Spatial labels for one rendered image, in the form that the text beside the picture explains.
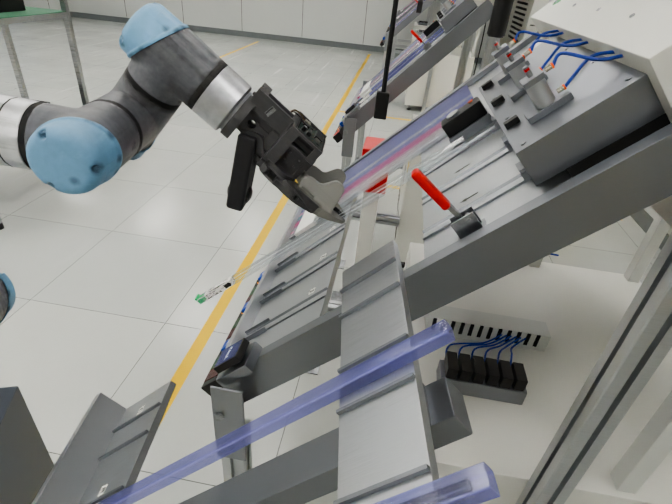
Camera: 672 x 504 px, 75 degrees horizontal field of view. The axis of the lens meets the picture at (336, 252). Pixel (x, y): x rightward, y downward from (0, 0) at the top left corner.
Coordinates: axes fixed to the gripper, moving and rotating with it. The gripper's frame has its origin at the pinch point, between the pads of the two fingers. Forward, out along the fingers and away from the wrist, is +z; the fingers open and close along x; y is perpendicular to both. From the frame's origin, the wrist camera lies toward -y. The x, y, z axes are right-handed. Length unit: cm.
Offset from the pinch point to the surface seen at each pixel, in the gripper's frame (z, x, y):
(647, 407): 72, 1, 13
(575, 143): 8.0, -11.8, 29.6
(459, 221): 7.0, -11.9, 15.3
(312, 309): 6.9, -6.2, -11.5
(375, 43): 74, 868, -49
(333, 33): 5, 876, -93
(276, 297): 6.3, 6.3, -23.2
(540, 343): 57, 13, 4
